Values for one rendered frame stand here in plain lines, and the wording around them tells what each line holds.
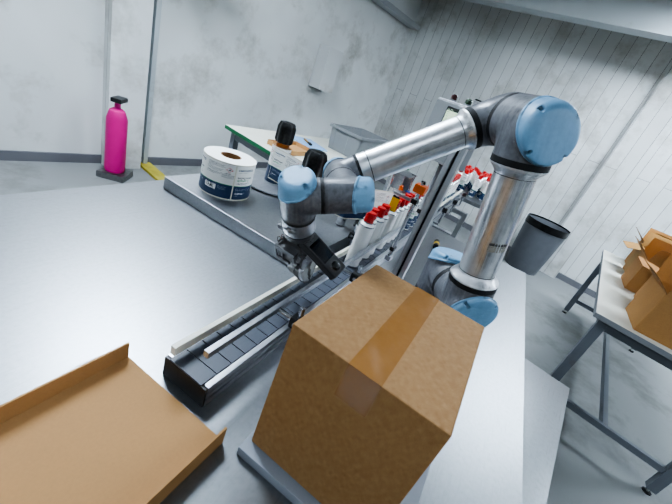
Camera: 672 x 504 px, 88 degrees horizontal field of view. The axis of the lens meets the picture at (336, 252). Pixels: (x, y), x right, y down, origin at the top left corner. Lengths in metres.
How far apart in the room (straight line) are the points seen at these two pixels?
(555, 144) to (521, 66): 5.20
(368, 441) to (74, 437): 0.45
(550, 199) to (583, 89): 1.40
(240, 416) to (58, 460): 0.27
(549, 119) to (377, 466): 0.64
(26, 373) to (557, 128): 1.02
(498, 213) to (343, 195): 0.33
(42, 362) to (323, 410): 0.52
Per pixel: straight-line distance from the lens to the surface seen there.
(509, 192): 0.80
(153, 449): 0.70
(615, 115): 5.70
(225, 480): 0.68
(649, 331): 2.52
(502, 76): 5.99
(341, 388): 0.50
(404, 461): 0.53
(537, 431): 1.12
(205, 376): 0.73
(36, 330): 0.89
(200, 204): 1.40
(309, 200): 0.69
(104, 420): 0.73
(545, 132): 0.76
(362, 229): 1.15
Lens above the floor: 1.43
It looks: 26 degrees down
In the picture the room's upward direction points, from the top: 21 degrees clockwise
